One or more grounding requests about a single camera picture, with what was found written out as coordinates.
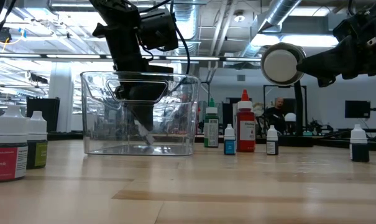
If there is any small pink label dye bottle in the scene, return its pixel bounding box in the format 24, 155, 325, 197
0, 105, 29, 183

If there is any large red dye bottle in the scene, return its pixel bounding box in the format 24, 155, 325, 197
236, 89, 256, 153

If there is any black cabinet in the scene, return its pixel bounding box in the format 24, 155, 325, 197
26, 96, 61, 133

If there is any black hanging ceiling device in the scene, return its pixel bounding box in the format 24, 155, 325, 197
0, 26, 13, 44

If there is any small lime label dye bottle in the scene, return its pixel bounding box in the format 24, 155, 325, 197
25, 110, 48, 170

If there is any round ceiling sensor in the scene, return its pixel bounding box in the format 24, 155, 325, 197
233, 10, 246, 23

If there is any small black white-label dye bottle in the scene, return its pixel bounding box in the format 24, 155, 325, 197
266, 124, 279, 156

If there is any spiral metal air duct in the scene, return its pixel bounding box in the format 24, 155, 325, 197
237, 0, 302, 58
167, 0, 201, 57

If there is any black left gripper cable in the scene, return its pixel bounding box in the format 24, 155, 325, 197
174, 24, 191, 75

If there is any black desk lamp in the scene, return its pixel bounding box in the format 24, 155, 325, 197
260, 42, 314, 147

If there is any clear plastic storage bin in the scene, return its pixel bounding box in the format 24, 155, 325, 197
80, 70, 201, 156

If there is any long ceiling light bar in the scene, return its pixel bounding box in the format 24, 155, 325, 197
0, 53, 263, 62

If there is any large green dye bottle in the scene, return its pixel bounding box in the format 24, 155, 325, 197
203, 98, 220, 148

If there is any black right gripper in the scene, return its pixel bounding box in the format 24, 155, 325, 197
296, 17, 376, 88

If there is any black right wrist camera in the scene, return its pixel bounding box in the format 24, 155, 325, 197
332, 18, 362, 44

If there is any small navy dye bottle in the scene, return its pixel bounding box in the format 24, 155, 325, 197
349, 124, 370, 163

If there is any black computer monitor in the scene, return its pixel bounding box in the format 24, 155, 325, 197
344, 100, 372, 119

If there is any person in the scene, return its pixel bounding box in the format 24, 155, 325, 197
262, 96, 288, 134

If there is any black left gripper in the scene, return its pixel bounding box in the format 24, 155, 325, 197
89, 0, 175, 131

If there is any white building column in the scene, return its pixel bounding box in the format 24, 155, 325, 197
48, 62, 74, 133

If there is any small blue label dye bottle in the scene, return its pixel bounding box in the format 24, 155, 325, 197
223, 123, 237, 156

